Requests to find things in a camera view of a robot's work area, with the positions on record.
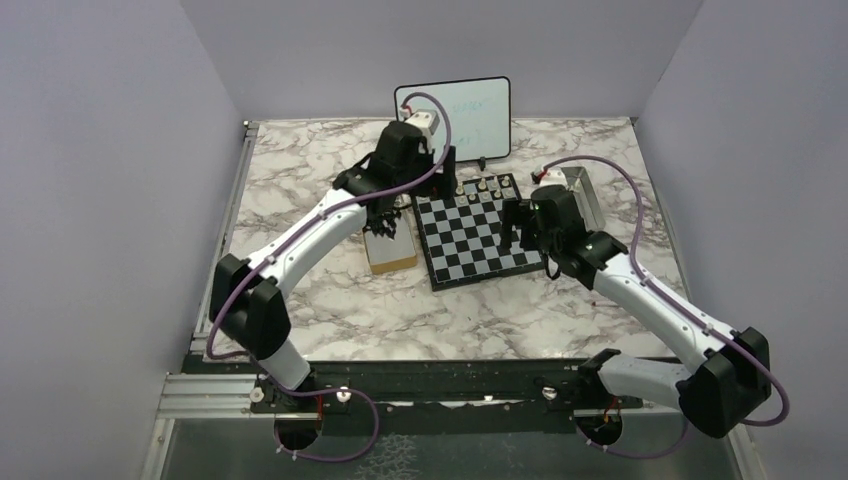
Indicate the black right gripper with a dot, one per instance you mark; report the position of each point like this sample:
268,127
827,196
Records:
517,212

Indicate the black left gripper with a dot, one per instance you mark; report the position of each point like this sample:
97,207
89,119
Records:
442,185

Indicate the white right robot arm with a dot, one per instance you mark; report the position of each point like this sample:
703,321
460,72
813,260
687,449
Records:
656,318

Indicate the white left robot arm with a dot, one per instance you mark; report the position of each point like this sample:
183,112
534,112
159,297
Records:
248,295

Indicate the pile of black chess pieces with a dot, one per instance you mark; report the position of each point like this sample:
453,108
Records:
385,223

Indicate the black silver chessboard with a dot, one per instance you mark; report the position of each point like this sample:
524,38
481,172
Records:
460,243

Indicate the pink tin tray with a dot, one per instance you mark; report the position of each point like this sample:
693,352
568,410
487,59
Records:
578,181

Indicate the small whiteboard on stand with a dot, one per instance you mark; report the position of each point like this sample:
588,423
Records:
479,110

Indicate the gold tin tray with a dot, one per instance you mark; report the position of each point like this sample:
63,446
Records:
386,255

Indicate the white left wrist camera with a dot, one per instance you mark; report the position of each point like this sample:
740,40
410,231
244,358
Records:
427,121

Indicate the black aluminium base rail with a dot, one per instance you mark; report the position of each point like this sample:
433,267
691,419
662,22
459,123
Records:
365,398

